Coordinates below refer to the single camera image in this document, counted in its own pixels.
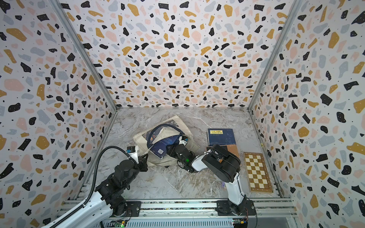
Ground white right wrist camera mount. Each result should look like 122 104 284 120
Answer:
179 135 189 146

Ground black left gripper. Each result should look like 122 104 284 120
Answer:
123 153 149 190

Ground aluminium corner frame post right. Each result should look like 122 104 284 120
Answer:
247 0 303 112

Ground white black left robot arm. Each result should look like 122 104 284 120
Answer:
44 154 148 228

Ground blue Little Prince book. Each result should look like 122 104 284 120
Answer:
207 128 236 146

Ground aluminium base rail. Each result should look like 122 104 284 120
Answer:
94 198 301 228

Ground dark blue thin book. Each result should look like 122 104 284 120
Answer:
149 135 180 159

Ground aluminium corner frame post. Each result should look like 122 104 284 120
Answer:
247 0 303 112
49 1 117 112

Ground beige canvas floral tote bag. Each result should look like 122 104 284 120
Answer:
133 115 199 167

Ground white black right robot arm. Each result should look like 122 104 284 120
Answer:
167 144 247 215

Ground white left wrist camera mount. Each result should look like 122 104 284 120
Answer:
126 146 139 164

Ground aluminium corner frame post left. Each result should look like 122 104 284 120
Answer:
49 1 117 112

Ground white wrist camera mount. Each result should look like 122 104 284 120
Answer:
126 146 139 164
179 135 189 146

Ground orange and black book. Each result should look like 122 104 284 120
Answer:
205 144 240 159

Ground wooden chessboard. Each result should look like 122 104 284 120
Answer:
244 153 273 193

